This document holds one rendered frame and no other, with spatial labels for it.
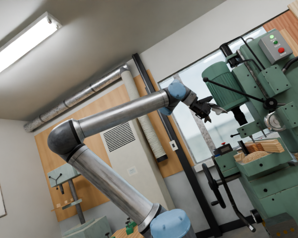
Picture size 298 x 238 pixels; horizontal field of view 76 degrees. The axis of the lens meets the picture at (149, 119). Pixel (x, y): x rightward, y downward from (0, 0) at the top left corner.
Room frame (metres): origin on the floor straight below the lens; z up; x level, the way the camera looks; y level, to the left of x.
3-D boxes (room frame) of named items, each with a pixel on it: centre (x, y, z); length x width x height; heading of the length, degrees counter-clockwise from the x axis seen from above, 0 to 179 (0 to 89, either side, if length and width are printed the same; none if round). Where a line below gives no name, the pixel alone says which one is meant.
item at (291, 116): (1.06, -0.69, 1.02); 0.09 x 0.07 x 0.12; 169
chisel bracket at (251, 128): (1.24, -0.56, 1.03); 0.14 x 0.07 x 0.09; 79
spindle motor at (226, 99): (1.25, -0.54, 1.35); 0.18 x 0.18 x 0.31
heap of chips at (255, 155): (1.03, -0.41, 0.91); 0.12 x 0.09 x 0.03; 79
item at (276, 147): (1.23, -0.54, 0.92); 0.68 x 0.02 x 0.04; 169
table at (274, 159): (1.27, -0.44, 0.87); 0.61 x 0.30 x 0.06; 169
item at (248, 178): (1.26, -0.48, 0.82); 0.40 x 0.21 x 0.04; 169
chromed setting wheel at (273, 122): (1.10, -0.65, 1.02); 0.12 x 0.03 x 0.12; 79
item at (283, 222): (1.01, -0.35, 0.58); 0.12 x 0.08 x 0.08; 79
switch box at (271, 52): (1.05, -0.83, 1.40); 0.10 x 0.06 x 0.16; 79
